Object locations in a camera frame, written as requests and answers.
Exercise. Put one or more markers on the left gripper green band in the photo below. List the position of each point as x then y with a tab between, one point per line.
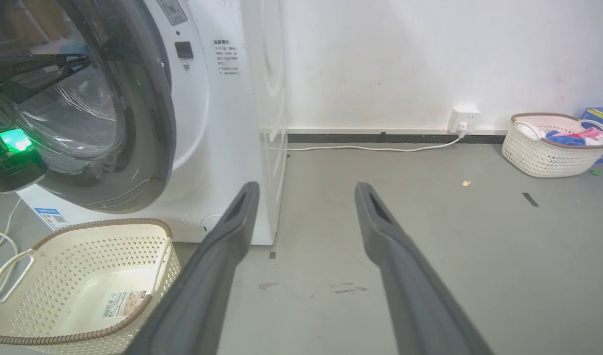
13	158

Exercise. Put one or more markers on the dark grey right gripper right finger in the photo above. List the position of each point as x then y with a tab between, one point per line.
410	296

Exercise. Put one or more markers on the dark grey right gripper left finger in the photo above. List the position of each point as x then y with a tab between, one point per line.
203	291

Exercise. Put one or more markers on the round glass washing machine door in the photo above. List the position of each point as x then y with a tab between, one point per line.
133	98

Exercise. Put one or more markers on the white front-load washing machine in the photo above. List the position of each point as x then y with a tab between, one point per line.
222	148

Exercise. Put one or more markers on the empty cream perforated laundry basket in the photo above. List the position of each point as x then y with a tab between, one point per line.
84	291

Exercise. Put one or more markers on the black tape strip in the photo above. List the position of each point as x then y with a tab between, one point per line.
530	199

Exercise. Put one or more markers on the cream laundry basket with clothes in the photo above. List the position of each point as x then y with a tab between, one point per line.
543	158

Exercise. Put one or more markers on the colourful clothes in basket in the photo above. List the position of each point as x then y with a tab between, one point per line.
528	130

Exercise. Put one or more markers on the blue cloth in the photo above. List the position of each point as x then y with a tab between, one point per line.
565	139

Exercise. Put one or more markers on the pink cloth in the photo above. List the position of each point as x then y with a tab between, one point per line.
588	133

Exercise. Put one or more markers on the white wall power socket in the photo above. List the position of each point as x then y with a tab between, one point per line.
463	117

